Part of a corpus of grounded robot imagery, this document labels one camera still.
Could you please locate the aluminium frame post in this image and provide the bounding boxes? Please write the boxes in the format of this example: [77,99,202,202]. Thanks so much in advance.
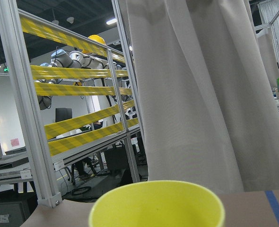
[0,0,62,208]

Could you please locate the yellow plastic cup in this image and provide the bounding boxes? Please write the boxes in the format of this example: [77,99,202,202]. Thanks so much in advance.
[88,180,226,227]

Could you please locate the white curtain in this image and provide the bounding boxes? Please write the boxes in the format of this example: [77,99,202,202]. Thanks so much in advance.
[120,0,279,193]

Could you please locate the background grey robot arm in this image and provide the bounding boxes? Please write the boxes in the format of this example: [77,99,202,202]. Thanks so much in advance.
[31,49,128,99]

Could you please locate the yellow black barrier tapes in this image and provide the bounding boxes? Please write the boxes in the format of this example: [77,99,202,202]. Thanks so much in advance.
[19,15,139,156]

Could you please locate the yellow hard hat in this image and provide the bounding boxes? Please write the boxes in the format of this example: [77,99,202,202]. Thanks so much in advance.
[82,35,106,54]

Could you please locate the blue tape line on table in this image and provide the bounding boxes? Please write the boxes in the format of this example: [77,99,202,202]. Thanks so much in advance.
[265,191,279,225]

